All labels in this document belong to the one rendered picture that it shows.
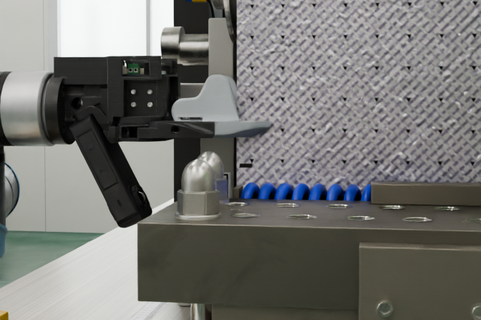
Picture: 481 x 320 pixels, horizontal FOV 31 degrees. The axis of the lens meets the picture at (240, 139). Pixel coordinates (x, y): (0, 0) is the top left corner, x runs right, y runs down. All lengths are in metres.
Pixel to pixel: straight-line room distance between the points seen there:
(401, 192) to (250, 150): 0.16
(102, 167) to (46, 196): 6.06
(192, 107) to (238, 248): 0.22
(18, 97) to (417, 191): 0.38
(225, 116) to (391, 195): 0.17
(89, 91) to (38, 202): 6.08
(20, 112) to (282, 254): 0.33
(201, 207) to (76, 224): 6.19
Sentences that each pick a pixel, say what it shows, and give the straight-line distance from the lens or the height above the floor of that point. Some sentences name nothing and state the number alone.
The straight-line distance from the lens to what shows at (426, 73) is 0.83.
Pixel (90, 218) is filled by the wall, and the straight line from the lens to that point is 6.80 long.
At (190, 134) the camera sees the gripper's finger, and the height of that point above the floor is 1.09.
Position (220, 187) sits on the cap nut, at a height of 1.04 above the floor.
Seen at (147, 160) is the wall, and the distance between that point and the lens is 6.62.
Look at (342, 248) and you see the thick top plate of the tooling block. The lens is 0.64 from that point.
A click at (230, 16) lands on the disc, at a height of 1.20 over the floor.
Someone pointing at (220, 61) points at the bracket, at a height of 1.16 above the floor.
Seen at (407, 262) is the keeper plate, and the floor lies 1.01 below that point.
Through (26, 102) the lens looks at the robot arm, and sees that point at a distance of 0.85.
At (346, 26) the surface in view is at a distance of 0.83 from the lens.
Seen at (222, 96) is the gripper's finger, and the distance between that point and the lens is 0.82.
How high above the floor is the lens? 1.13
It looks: 3 degrees down
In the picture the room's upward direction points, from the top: straight up
